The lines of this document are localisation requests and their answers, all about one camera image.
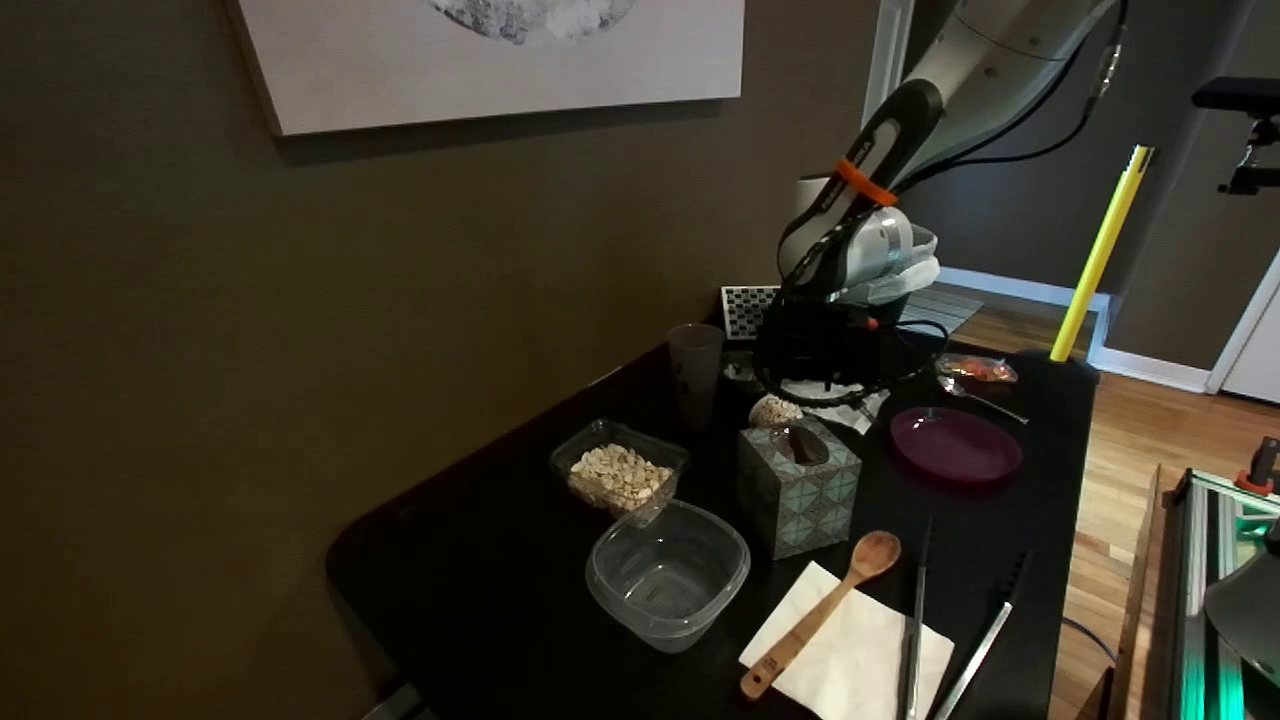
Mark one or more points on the metal frame with green light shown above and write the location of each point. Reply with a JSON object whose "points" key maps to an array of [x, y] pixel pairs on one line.
{"points": [[1224, 602]]}

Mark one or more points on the wooden spoon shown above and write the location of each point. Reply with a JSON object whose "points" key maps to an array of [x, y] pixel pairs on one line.
{"points": [[821, 615]]}

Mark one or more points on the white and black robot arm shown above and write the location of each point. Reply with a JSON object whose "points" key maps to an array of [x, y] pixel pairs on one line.
{"points": [[907, 121]]}

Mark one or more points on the clear bag of colourful candy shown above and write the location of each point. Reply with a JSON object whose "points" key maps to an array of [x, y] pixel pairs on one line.
{"points": [[979, 369]]}

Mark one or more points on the white paper napkin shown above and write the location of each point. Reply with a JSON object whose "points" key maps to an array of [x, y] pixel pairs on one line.
{"points": [[852, 663]]}

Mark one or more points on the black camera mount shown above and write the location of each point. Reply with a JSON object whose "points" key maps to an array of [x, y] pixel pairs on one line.
{"points": [[1242, 112]]}

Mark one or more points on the yellow stick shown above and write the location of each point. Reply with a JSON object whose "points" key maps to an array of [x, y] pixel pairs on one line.
{"points": [[1101, 254]]}

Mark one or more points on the white canvas wall picture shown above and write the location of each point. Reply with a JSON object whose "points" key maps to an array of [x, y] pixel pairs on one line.
{"points": [[504, 63]]}

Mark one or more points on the empty clear plastic container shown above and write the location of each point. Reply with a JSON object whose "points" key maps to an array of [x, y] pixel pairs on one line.
{"points": [[666, 577]]}

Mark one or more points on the metal spoon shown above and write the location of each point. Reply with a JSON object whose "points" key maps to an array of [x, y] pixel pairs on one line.
{"points": [[983, 396]]}

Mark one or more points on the white perforated box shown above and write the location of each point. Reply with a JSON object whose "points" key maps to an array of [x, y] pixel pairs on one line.
{"points": [[744, 310]]}

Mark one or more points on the patterned teal tissue box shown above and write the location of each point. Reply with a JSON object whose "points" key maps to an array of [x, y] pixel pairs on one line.
{"points": [[803, 490]]}

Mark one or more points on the clear container of oats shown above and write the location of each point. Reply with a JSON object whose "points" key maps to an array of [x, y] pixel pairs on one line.
{"points": [[617, 473]]}

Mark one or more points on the brown plastic cup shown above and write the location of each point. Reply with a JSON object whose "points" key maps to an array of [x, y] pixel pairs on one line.
{"points": [[695, 374]]}

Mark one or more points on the crumpled white tissue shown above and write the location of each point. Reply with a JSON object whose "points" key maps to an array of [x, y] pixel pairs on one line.
{"points": [[841, 402]]}

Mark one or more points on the black tongs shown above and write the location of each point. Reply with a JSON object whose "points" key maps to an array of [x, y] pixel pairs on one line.
{"points": [[914, 624]]}

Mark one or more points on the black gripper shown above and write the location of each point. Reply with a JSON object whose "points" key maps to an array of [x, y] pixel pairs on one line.
{"points": [[832, 343]]}

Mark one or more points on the white door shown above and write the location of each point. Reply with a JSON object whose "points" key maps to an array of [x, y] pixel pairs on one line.
{"points": [[1259, 334]]}

